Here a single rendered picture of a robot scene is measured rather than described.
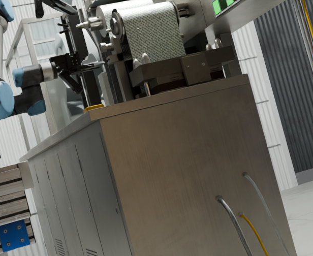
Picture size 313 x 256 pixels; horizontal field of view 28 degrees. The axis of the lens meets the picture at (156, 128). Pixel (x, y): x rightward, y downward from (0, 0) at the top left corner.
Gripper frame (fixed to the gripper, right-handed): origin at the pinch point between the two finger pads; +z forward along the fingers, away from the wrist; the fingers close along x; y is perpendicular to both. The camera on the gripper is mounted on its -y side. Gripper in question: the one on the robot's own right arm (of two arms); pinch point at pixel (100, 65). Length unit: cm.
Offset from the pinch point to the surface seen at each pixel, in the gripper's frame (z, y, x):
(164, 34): 30.5, 7.4, -0.3
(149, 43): 22.6, 4.9, -0.3
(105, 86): 20, 0, 74
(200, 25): 46.0, 7.4, -3.5
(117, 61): 9.5, 1.5, 7.8
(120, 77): 8.9, -5.6, 7.8
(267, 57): 259, 24, 319
